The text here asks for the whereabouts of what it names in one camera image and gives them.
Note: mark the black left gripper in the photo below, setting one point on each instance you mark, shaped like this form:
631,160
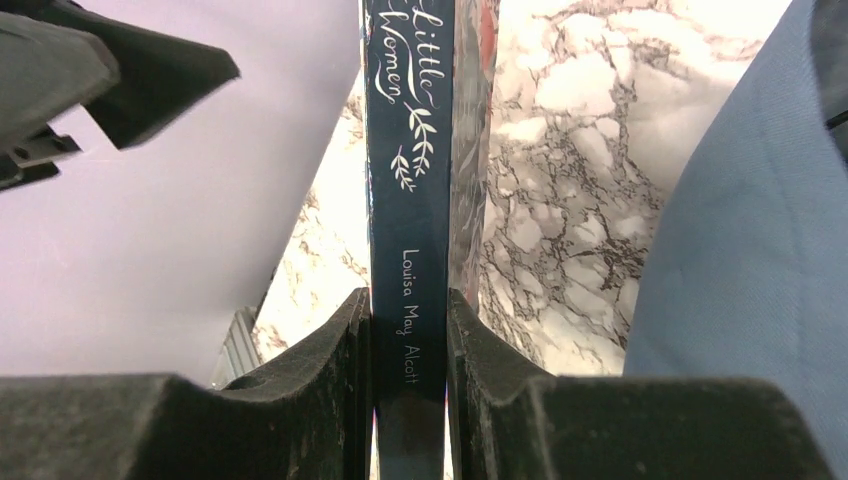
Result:
134,82

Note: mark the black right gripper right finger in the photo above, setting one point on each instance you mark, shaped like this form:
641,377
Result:
510,419

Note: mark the blue student backpack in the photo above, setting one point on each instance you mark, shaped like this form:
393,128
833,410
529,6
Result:
747,274

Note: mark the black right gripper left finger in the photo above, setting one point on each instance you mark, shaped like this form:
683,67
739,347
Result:
306,414

